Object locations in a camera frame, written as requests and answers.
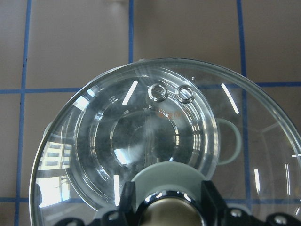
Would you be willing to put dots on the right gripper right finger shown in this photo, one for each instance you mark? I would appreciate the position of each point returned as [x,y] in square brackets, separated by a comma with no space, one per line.
[215,212]

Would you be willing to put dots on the pale green steel pot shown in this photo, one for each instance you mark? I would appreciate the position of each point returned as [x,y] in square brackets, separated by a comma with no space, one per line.
[123,122]

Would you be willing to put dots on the glass pot lid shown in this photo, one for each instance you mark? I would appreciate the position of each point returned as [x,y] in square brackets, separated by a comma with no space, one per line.
[265,178]

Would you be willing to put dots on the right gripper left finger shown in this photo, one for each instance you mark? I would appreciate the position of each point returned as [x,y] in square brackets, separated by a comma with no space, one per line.
[124,215]

